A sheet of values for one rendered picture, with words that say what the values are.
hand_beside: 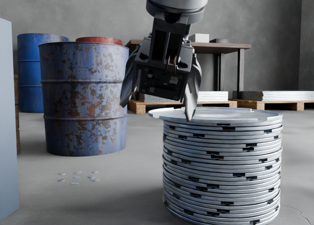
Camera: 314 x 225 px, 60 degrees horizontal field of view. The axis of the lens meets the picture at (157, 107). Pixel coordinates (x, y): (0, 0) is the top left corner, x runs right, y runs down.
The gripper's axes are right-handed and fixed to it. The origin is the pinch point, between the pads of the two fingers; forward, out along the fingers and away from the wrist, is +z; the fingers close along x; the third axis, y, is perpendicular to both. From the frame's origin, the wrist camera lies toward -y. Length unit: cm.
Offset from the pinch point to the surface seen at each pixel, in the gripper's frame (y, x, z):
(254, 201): 2.7, 23.9, 17.6
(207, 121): -0.5, 9.2, 0.9
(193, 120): -0.7, 6.9, 1.7
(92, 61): -56, -32, 34
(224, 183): 1.9, 16.6, 14.8
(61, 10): -298, -163, 139
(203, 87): -309, 51, 223
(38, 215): 9.7, -22.2, 32.1
